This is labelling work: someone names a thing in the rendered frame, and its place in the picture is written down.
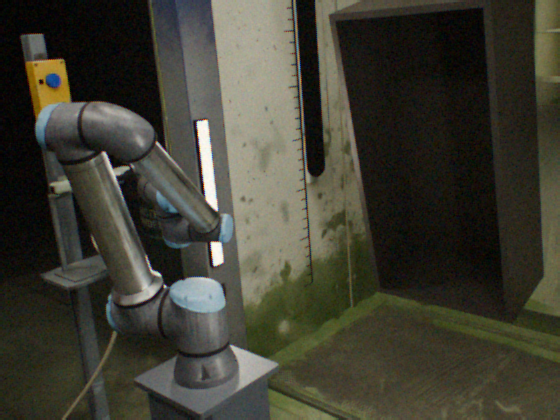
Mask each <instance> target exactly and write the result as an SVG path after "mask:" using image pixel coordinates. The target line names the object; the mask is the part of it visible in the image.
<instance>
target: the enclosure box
mask: <svg viewBox="0 0 560 420"><path fill-rule="evenodd" d="M328 17H329V22H330V27H331V32H332V37H333V42H334V52H335V57H336V63H337V68H338V72H339V78H340V88H341V93H342V98H343V103H344V109H345V113H346V123H347V129H348V133H349V138H350V144H351V149H352V153H353V164H354V169H355V173H356V179H357V184H358V189H359V193H360V204H361V209H362V213H363V219H364V224H365V229H366V234H367V244H368V249H369V254H370V259H371V264H372V269H373V274H374V284H375V290H376V292H381V293H384V294H388V295H392V296H396V297H399V298H407V299H411V300H415V301H419V302H422V303H426V304H430V305H434V306H442V307H446V308H449V309H453V310H457V311H461V312H465V313H469V314H473V315H476V316H484V317H488V318H492V319H496V320H499V321H504V322H507V323H511V324H513V323H514V321H515V318H517V316H518V315H519V313H520V312H521V310H523V307H524V305H525V304H526V303H527V301H528V300H529V298H530V295H532V293H533V292H534V290H535V289H536V288H537V287H538V285H539V282H540V281H541V280H542V278H543V277H544V261H543V241H542V221H541V202H540V182H539V162H538V123H537V103H536V84H535V44H534V24H533V4H532V0H363V1H358V2H357V3H354V4H352V5H350V6H348V7H346V8H343V9H342V10H337V11H335V12H334V13H331V14H329V15H328Z"/></svg>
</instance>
